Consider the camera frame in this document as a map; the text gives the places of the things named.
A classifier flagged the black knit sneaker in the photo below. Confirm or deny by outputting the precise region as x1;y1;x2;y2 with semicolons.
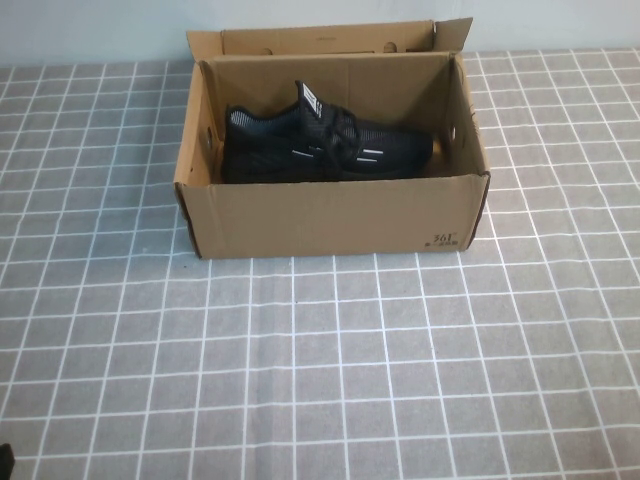
221;79;435;184

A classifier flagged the brown cardboard shoe box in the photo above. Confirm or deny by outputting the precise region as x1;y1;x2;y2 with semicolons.
173;17;492;260

